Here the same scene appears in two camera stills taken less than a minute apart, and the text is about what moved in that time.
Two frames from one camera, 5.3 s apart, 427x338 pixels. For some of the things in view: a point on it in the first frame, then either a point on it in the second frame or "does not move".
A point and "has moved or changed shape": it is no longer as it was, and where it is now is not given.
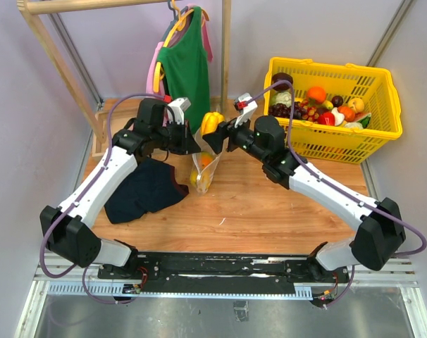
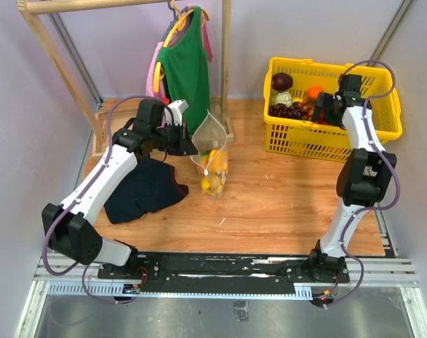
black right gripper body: (242, 137) -> (326, 101)
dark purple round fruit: (280, 77) does not move
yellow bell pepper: (200, 179) -> (212, 185)
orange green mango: (206, 158) does not move
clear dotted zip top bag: (205, 165) has moved or changed shape
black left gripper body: (174, 136) does not move
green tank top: (186, 72) does not move
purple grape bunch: (281, 110) does not move
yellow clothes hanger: (158, 74) does not move
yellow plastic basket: (375, 86) does not move
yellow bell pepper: (210, 122) -> (218, 161)
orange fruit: (318, 93) does not move
